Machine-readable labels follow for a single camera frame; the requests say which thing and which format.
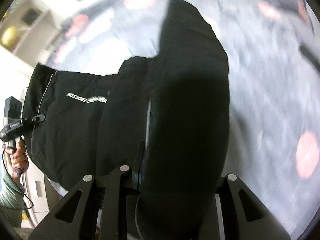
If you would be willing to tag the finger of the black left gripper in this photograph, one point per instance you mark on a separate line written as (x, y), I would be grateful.
(37, 119)

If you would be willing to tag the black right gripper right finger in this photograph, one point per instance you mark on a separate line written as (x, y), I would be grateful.
(244, 215)

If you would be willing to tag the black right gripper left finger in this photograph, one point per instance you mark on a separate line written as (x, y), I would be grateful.
(97, 207)

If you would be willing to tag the black jacket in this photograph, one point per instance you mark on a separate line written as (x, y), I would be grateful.
(168, 114)

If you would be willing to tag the grey left sleeve forearm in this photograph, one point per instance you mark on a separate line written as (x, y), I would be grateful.
(11, 200)

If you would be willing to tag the person's left hand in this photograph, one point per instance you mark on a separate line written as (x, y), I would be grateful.
(17, 160)

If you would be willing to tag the yellow round object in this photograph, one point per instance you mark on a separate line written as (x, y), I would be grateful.
(10, 37)

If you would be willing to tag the white shelf unit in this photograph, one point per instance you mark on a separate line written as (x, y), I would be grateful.
(35, 41)

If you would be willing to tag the grey floral fleece blanket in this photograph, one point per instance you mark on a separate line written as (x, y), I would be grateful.
(273, 52)

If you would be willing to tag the dark picture frame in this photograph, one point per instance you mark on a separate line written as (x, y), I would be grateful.
(30, 16)

